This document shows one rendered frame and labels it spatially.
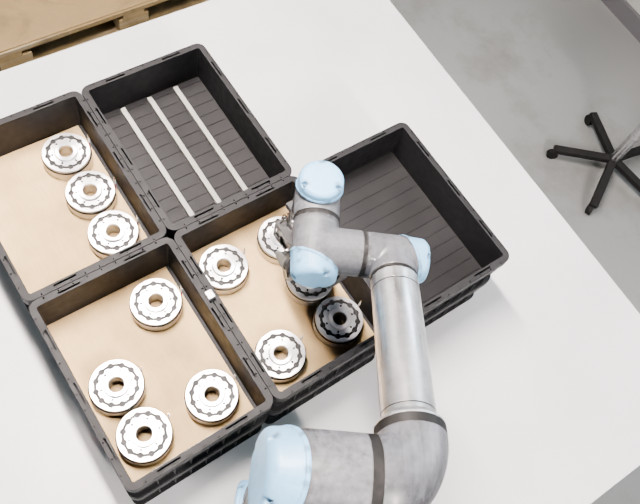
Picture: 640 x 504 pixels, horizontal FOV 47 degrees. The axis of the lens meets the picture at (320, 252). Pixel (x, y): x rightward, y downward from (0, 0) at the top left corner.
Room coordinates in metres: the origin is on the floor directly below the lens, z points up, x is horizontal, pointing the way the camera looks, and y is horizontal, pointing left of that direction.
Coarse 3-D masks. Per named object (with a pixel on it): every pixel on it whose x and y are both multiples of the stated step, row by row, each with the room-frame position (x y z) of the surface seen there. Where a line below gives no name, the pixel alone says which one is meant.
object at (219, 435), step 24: (168, 240) 0.58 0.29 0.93; (120, 264) 0.50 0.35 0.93; (72, 288) 0.42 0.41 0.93; (216, 312) 0.48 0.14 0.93; (48, 336) 0.33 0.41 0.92; (240, 360) 0.41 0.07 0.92; (72, 384) 0.26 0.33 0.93; (264, 384) 0.38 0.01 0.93; (264, 408) 0.34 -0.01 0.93; (96, 432) 0.20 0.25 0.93; (216, 432) 0.27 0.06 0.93; (192, 456) 0.22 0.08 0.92; (120, 480) 0.14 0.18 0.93; (144, 480) 0.15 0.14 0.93
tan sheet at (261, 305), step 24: (264, 216) 0.77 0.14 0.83; (216, 240) 0.67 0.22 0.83; (240, 240) 0.69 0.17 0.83; (264, 264) 0.66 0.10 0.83; (240, 288) 0.58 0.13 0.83; (264, 288) 0.60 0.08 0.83; (336, 288) 0.66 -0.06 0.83; (240, 312) 0.53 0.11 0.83; (264, 312) 0.55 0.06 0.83; (288, 312) 0.57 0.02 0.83; (312, 312) 0.59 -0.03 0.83; (312, 336) 0.54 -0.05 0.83; (360, 336) 0.58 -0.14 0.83; (312, 360) 0.49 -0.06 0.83; (288, 384) 0.43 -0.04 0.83
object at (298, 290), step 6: (288, 282) 0.62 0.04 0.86; (294, 282) 0.63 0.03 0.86; (294, 288) 0.61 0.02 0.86; (300, 288) 0.62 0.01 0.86; (306, 288) 0.62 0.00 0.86; (312, 288) 0.63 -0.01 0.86; (318, 288) 0.63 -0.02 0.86; (324, 288) 0.64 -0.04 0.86; (330, 288) 0.64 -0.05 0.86; (294, 294) 0.60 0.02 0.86; (300, 294) 0.61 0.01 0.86; (306, 294) 0.61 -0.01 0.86; (312, 294) 0.62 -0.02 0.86; (318, 294) 0.62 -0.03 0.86; (324, 294) 0.63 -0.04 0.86; (312, 300) 0.61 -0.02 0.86
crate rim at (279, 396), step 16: (256, 192) 0.76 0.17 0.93; (224, 208) 0.70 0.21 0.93; (192, 224) 0.64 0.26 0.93; (176, 240) 0.59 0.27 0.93; (192, 256) 0.57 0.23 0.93; (208, 288) 0.52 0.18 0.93; (240, 336) 0.45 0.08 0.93; (352, 352) 0.50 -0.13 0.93; (256, 368) 0.40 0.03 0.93; (320, 368) 0.45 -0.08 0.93; (336, 368) 0.47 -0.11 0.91; (272, 384) 0.39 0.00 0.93; (304, 384) 0.41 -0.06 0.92
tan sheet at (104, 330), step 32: (128, 288) 0.50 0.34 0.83; (64, 320) 0.39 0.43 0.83; (96, 320) 0.41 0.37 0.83; (128, 320) 0.43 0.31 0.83; (192, 320) 0.48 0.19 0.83; (64, 352) 0.33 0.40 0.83; (96, 352) 0.35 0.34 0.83; (128, 352) 0.37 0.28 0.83; (160, 352) 0.40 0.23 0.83; (192, 352) 0.42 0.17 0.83; (160, 384) 0.34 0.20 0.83; (96, 416) 0.24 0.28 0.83
